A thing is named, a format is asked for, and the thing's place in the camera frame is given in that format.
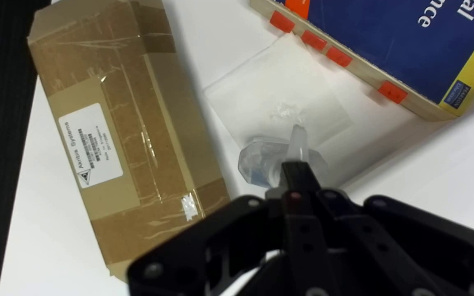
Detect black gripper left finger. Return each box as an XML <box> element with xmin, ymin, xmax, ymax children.
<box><xmin>127</xmin><ymin>188</ymin><xmax>291</xmax><ymax>296</ymax></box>

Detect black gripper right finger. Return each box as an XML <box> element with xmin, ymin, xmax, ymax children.
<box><xmin>280</xmin><ymin>160</ymin><xmax>474</xmax><ymax>296</ymax></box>

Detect small clear spray bottle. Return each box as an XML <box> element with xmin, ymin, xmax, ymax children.
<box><xmin>237</xmin><ymin>123</ymin><xmax>344</xmax><ymax>194</ymax></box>

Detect taped brown cardboard box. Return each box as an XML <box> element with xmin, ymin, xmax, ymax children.
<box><xmin>26</xmin><ymin>0</ymin><xmax>230</xmax><ymax>283</ymax></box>

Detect clear plastic sheet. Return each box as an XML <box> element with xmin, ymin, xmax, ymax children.
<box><xmin>203</xmin><ymin>33</ymin><xmax>356</xmax><ymax>153</ymax></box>

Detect blue and yellow book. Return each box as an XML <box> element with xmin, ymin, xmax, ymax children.
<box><xmin>249</xmin><ymin>0</ymin><xmax>474</xmax><ymax>122</ymax></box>

